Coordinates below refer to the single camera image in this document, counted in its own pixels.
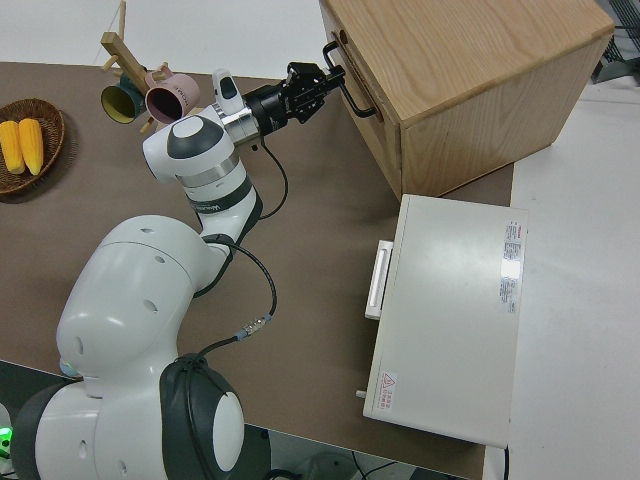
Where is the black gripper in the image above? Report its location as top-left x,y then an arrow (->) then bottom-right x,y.
248,62 -> 350,136

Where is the wooden drawer with black handle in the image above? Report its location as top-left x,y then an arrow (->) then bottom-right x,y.
321,29 -> 397,127

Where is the light wooden drawer cabinet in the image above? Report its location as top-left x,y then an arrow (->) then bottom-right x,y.
318,0 -> 617,202

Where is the brown table mat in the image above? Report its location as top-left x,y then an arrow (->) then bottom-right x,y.
0,60 -> 516,480

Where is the pink mug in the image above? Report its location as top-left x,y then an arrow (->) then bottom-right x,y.
144,73 -> 202,123

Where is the wooden mug tree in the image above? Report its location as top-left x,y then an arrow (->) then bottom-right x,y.
99,0 -> 172,134

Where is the teal mug with yellow inside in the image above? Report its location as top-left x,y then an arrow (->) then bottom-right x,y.
100,74 -> 147,125

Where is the white toaster oven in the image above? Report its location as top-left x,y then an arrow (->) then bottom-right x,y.
355,193 -> 531,449

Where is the brown wicker basket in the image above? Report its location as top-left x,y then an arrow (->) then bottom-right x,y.
0,98 -> 67,197

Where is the yellow corn cob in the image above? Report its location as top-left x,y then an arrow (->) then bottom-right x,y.
17,117 -> 46,177
0,120 -> 27,177

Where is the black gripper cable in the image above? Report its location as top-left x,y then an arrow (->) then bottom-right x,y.
172,142 -> 290,371

